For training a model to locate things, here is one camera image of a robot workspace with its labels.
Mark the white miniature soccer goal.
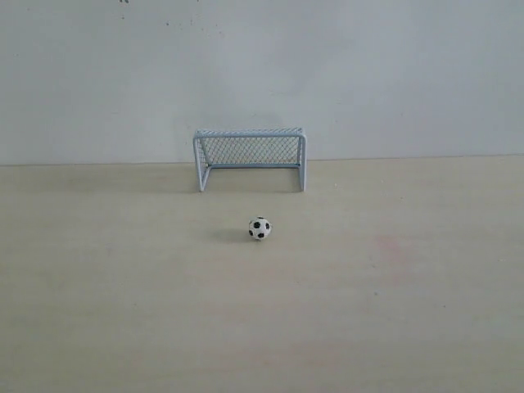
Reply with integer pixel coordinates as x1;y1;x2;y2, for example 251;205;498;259
192;128;307;192

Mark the small black white soccer ball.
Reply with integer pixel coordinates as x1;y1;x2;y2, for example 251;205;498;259
248;216;272;241

